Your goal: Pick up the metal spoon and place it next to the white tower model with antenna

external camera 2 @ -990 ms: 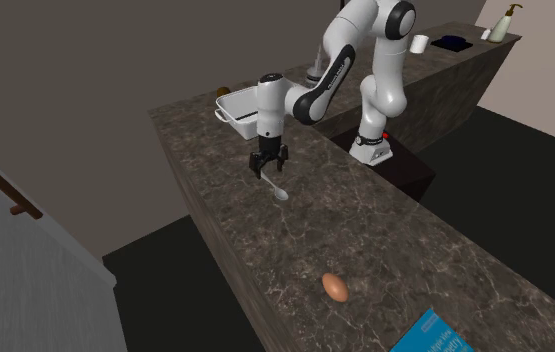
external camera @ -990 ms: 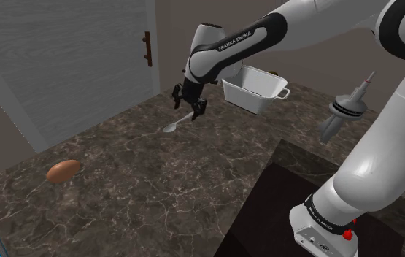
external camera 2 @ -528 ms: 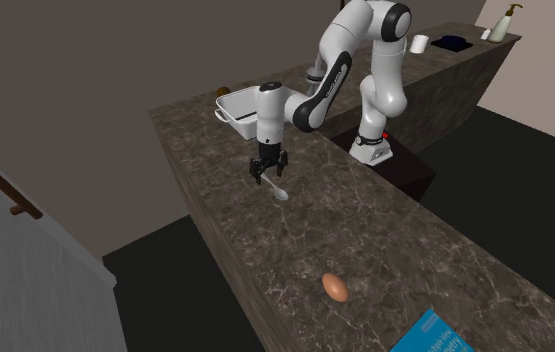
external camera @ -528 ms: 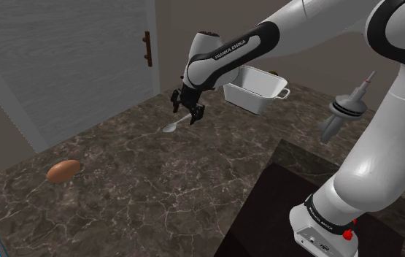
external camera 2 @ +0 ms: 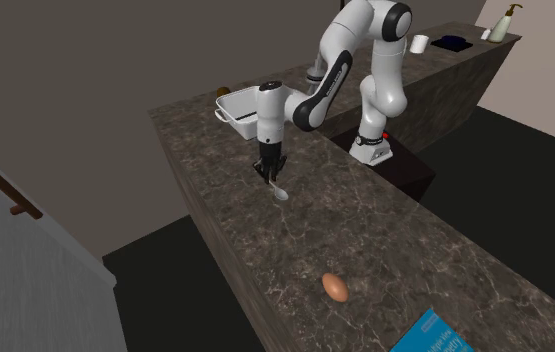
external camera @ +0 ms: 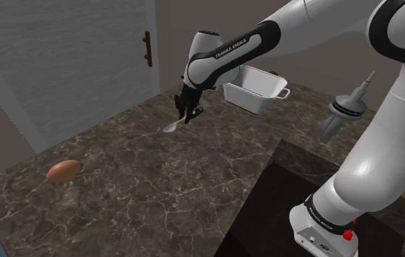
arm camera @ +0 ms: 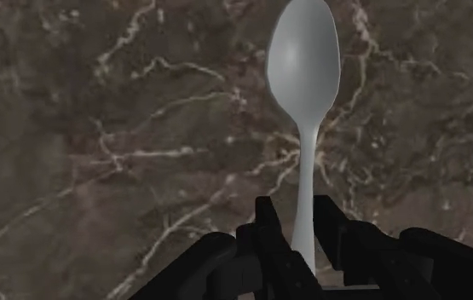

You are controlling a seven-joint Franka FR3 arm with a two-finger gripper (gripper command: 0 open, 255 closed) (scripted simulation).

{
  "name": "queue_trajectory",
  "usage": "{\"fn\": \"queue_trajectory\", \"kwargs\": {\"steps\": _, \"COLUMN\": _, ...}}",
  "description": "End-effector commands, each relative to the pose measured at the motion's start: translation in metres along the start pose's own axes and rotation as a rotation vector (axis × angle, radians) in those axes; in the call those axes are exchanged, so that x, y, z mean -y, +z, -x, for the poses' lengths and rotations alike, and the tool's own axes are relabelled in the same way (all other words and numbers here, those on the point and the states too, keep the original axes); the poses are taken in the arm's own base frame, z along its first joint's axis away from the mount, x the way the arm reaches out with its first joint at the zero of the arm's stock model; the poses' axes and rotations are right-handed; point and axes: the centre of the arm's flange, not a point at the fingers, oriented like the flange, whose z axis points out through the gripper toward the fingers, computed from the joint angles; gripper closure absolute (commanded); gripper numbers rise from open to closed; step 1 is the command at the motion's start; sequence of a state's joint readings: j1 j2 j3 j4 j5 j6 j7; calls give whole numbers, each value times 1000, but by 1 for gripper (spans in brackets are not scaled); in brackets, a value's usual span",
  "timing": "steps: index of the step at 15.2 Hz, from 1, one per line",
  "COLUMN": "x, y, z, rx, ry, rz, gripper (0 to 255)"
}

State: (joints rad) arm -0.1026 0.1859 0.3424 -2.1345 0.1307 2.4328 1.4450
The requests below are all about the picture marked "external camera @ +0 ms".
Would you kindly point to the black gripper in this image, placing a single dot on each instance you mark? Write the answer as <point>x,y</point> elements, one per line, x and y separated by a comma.
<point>190,95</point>

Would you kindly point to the silver spoon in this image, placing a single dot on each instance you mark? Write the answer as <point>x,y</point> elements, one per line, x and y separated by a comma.
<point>169,127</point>

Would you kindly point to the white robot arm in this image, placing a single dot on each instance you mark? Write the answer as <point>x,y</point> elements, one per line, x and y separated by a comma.
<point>376,167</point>

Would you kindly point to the olive green round thing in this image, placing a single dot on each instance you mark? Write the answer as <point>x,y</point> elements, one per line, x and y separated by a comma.
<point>273,73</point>

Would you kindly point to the dark robot stand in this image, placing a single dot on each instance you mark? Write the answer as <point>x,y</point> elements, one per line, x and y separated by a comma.
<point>266,213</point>

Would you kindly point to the brown egg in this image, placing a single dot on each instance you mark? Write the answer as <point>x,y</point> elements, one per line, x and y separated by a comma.
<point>63,171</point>

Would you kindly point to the grey kitchen tool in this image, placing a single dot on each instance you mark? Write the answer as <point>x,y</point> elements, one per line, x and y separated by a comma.
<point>344,108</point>

